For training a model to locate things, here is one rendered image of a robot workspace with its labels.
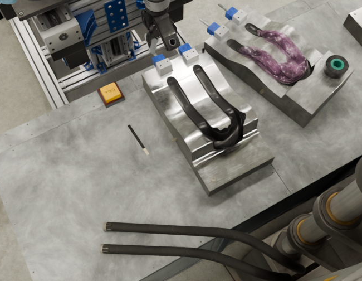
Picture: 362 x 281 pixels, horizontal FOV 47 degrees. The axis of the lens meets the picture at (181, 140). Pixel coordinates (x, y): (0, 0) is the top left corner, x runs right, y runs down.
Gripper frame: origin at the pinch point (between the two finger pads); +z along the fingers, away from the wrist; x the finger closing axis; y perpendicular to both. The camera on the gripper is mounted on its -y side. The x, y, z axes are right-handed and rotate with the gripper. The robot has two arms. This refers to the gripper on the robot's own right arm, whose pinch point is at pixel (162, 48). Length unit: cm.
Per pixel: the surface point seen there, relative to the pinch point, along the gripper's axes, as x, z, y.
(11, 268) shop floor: 98, 101, -15
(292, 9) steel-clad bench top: -64, 21, 6
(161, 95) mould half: 6.1, 12.2, -9.5
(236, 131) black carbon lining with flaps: -10.4, 13.0, -34.3
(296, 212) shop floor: -45, 101, -60
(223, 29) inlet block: -29.0, 12.7, 5.4
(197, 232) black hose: 19, 11, -58
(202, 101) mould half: -5.8, 12.3, -18.7
